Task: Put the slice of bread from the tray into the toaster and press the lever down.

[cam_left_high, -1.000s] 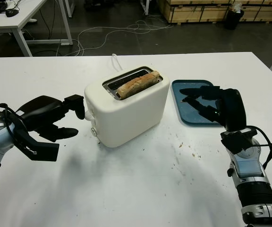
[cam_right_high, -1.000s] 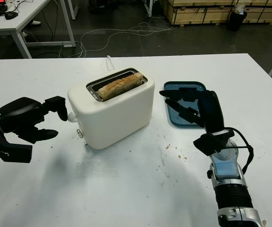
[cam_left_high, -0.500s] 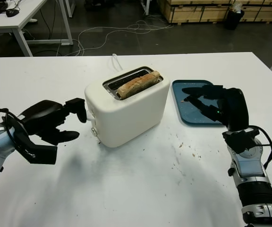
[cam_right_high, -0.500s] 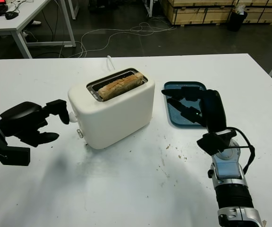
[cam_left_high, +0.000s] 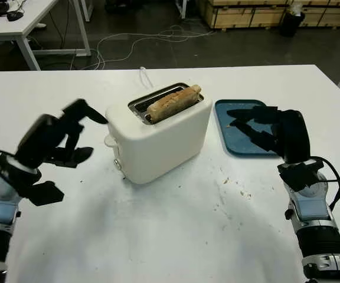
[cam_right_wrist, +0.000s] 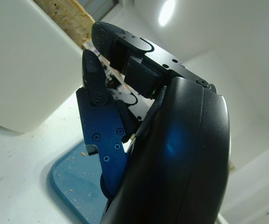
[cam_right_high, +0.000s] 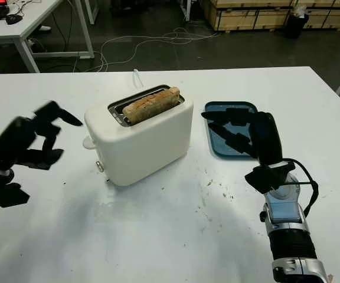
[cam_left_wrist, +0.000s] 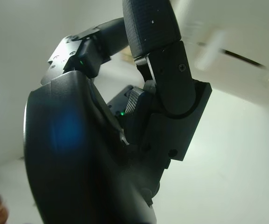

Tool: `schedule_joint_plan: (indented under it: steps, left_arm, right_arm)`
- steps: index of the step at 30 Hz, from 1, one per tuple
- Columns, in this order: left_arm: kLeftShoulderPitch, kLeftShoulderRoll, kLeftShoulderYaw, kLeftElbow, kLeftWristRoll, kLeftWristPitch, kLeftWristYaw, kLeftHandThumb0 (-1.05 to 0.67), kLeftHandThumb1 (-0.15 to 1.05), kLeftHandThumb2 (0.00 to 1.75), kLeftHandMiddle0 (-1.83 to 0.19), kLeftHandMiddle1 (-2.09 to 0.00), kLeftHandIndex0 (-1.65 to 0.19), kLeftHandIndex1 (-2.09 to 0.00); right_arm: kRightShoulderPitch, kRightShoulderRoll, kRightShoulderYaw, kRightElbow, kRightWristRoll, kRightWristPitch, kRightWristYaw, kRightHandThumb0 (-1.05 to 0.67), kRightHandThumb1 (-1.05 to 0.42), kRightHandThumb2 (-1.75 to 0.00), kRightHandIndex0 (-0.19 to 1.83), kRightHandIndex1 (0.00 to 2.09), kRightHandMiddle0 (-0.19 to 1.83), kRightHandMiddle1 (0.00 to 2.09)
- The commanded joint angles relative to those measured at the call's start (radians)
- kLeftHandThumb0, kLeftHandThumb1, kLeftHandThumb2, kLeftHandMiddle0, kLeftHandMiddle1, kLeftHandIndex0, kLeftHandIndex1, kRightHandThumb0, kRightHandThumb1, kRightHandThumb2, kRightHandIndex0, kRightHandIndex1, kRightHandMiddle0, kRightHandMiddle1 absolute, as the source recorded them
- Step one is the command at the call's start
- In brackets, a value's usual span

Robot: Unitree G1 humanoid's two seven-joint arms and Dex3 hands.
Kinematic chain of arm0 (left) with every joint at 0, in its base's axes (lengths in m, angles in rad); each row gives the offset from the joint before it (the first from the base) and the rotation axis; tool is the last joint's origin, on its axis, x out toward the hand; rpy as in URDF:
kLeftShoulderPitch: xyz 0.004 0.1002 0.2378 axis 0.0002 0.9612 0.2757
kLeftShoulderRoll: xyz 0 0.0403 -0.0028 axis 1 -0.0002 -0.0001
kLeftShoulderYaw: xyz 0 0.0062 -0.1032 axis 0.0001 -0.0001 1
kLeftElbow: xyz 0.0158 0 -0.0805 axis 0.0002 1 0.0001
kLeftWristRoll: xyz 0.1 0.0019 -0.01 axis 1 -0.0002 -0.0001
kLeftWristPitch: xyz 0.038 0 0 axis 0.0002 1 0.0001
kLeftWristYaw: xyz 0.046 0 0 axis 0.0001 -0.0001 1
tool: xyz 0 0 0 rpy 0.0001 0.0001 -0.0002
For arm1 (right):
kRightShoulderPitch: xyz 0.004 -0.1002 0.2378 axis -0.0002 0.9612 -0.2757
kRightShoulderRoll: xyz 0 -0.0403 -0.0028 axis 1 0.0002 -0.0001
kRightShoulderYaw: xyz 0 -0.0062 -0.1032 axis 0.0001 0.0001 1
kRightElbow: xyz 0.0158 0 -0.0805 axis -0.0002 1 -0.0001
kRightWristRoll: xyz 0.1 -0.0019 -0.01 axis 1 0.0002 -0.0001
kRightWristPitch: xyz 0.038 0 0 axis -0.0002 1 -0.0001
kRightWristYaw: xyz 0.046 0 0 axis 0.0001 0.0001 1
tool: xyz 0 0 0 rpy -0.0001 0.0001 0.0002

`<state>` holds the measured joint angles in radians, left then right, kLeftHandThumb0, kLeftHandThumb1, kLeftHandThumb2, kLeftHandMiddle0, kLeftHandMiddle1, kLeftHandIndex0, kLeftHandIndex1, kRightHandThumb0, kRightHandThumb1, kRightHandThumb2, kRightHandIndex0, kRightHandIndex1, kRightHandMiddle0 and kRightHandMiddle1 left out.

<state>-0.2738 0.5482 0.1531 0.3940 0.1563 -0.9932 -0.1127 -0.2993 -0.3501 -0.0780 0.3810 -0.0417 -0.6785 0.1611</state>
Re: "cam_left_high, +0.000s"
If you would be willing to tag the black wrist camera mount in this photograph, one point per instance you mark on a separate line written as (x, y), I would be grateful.
(300, 177)
(44, 193)

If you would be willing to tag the white desk frame leg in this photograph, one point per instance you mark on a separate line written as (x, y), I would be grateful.
(182, 7)

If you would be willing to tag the blue plastic tray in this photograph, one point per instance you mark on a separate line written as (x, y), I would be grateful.
(232, 141)

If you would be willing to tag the crumpled white paper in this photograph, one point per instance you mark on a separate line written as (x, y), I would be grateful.
(296, 8)

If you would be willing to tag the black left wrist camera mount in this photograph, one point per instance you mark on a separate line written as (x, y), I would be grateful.
(44, 193)

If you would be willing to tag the cream white two-slot toaster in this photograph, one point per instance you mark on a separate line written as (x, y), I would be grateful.
(164, 147)

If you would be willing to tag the toasted bread slice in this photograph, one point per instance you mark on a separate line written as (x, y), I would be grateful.
(173, 101)

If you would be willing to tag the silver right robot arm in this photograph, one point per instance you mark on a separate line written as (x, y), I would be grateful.
(314, 212)

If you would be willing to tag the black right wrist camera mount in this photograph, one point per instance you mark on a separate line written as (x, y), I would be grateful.
(300, 177)

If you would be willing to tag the black trash bin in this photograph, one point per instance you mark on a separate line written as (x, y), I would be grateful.
(292, 25)

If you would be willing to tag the white office desk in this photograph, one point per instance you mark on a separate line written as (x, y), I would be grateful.
(25, 20)

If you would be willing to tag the white shoe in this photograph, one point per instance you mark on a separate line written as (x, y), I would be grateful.
(40, 25)

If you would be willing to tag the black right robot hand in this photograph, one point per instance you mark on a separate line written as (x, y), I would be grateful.
(294, 135)

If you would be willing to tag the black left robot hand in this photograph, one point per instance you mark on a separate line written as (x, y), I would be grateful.
(43, 138)

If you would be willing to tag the stacked wooden crates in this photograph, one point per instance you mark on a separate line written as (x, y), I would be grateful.
(246, 13)

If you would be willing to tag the black computer mouse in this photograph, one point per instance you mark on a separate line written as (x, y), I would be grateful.
(14, 16)

